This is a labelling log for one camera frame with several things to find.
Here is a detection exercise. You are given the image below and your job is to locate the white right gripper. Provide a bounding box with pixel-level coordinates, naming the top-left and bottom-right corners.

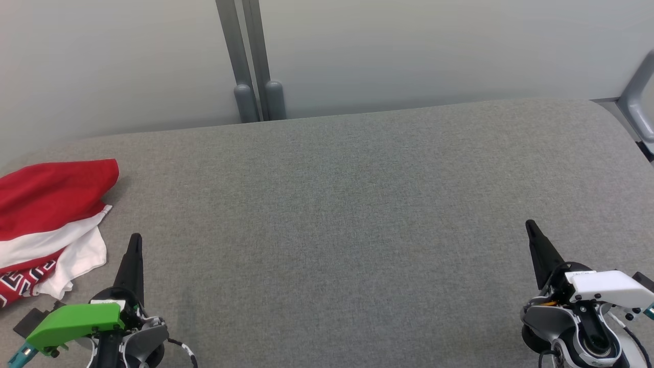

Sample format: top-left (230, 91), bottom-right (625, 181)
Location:
top-left (525, 220), bottom-right (654, 321)

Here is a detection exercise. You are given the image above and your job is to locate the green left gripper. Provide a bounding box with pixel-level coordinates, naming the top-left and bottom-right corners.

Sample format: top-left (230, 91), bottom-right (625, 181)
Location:
top-left (26, 234), bottom-right (147, 357)

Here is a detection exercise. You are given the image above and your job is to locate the red white basketball jersey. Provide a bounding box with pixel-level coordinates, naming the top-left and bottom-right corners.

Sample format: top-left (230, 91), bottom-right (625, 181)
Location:
top-left (0, 225), bottom-right (109, 309)

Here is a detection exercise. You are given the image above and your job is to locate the red shorts white trim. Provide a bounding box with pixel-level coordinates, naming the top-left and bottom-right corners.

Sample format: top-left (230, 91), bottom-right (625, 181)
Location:
top-left (0, 158), bottom-right (120, 269)

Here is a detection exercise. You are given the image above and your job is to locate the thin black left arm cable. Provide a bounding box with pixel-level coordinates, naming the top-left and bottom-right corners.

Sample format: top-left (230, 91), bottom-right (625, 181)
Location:
top-left (168, 337), bottom-right (198, 368)

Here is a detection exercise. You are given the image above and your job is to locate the teal plug left camera cable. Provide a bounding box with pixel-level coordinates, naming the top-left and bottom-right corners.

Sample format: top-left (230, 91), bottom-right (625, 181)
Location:
top-left (8, 343), bottom-right (39, 368)

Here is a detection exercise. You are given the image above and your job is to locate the grey metal frame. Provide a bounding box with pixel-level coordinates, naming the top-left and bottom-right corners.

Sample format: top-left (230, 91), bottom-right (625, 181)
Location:
top-left (590, 49), bottom-right (654, 163)

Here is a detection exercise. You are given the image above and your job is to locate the grey metal post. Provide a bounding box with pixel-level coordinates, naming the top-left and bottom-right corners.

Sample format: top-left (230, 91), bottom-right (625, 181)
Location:
top-left (215, 0), bottom-right (260, 124)
top-left (242, 0), bottom-right (287, 121)

